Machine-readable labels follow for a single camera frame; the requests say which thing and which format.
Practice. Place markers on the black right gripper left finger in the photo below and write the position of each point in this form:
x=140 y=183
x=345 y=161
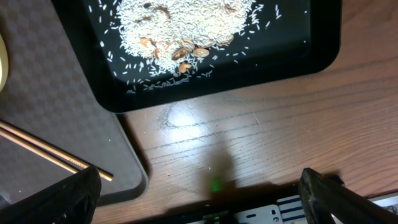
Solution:
x=72 y=200

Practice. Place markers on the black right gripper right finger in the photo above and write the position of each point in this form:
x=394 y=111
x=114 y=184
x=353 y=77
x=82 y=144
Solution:
x=323 y=199

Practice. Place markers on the wooden chopstick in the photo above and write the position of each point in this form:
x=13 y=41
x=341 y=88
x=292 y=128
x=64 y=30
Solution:
x=37 y=151
x=46 y=147

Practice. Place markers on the pile of rice scraps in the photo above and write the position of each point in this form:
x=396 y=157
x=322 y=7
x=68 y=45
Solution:
x=168 y=31

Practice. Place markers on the brown serving tray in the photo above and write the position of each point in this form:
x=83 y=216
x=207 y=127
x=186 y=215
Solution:
x=48 y=96

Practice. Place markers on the yellow plate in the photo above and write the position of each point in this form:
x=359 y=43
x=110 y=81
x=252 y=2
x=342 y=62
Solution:
x=4 y=63

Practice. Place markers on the black plastic tray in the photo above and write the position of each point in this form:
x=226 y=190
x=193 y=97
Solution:
x=281 y=39

